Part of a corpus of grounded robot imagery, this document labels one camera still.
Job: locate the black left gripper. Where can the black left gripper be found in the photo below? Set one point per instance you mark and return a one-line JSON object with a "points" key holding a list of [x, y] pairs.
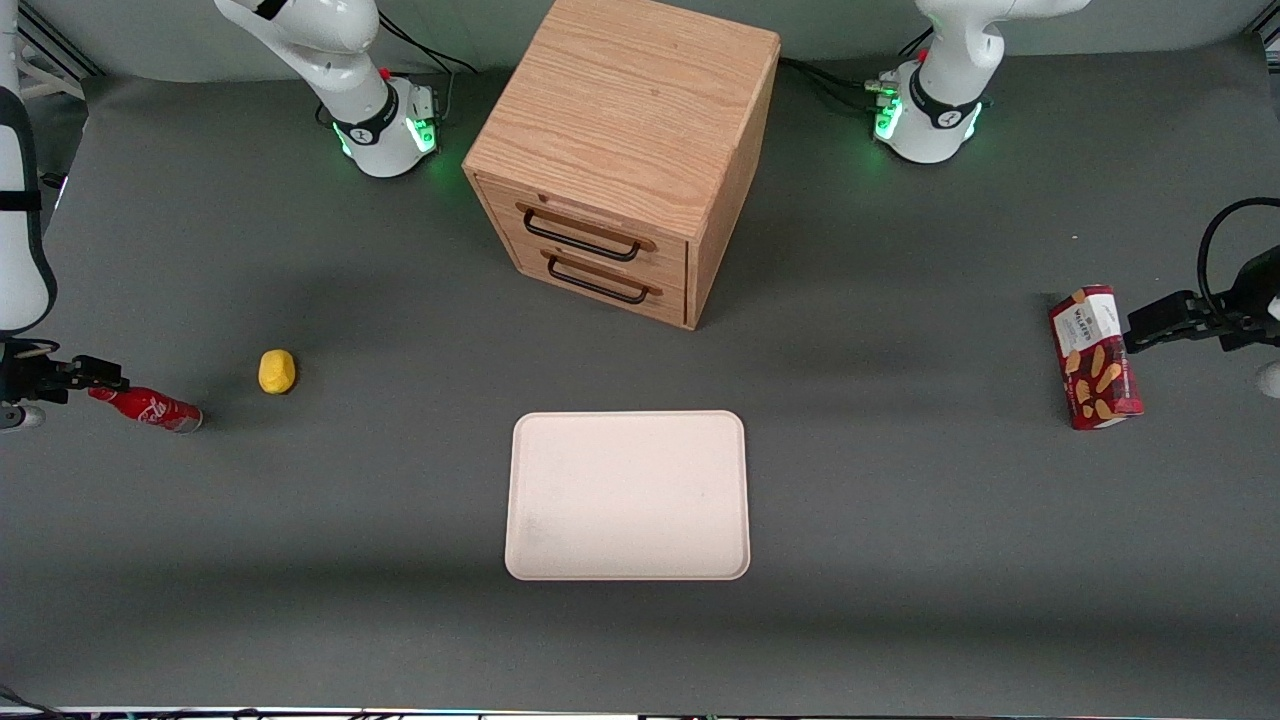
{"points": [[1243, 318]]}

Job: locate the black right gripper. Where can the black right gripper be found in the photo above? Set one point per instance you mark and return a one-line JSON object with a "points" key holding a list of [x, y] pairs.
{"points": [[22, 381]]}

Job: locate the red coke bottle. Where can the red coke bottle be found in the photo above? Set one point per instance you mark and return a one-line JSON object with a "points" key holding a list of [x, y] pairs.
{"points": [[155, 409]]}

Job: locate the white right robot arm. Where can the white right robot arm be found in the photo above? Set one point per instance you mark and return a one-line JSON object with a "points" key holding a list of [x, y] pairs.
{"points": [[370, 110]]}

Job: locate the beige plastic tray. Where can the beige plastic tray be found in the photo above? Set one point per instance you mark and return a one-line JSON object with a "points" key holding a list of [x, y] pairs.
{"points": [[625, 495]]}

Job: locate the red tartan shortbread box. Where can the red tartan shortbread box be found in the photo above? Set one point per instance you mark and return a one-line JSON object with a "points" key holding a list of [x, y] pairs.
{"points": [[1095, 360]]}

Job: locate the yellow lemon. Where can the yellow lemon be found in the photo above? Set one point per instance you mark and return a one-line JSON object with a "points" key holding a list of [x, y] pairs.
{"points": [[277, 371]]}

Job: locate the wooden drawer front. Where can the wooden drawer front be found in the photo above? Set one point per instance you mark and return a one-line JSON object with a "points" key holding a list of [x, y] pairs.
{"points": [[500, 205], [530, 262]]}

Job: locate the wooden two-drawer cabinet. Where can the wooden two-drawer cabinet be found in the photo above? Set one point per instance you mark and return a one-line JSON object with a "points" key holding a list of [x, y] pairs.
{"points": [[630, 110]]}

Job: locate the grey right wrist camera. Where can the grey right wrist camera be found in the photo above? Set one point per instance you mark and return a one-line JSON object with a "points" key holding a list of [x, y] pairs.
{"points": [[18, 417]]}

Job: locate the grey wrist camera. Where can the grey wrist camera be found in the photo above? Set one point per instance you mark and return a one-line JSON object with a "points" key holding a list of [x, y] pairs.
{"points": [[1271, 380], [18, 417]]}

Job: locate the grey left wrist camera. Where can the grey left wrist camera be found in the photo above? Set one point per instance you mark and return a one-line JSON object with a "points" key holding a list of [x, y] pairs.
{"points": [[1271, 380]]}

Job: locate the aluminium frame profile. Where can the aluminium frame profile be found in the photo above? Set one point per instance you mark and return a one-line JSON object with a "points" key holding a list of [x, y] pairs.
{"points": [[1268, 45], [55, 40]]}

